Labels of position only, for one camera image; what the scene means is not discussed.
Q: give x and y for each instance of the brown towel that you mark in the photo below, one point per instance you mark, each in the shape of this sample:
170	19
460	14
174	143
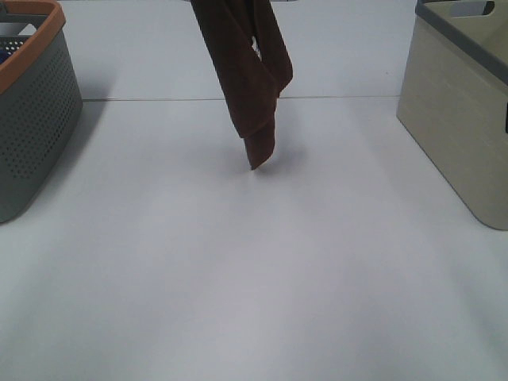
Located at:
252	65

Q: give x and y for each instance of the beige basket grey rim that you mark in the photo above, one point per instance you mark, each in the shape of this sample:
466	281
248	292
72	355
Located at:
453	100

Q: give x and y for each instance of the grey perforated basket orange rim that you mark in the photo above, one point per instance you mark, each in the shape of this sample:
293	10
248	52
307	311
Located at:
41	101

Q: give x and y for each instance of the blue item in grey basket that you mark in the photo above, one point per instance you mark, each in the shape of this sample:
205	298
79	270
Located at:
4	56

